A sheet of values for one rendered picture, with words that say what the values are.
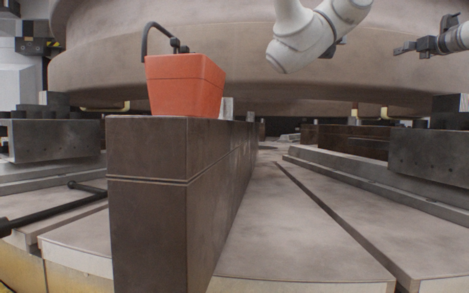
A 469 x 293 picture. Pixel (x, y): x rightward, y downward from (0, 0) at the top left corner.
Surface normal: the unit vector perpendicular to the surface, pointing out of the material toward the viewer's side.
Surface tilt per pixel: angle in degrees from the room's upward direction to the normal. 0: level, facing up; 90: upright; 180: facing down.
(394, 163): 90
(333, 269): 0
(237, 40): 90
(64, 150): 90
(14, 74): 90
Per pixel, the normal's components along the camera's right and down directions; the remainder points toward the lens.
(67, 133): 0.85, 0.07
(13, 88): 0.18, 0.11
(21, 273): -0.38, 0.08
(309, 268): 0.03, -0.99
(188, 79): -0.20, 0.21
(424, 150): -0.97, 0.00
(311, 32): 0.37, 0.47
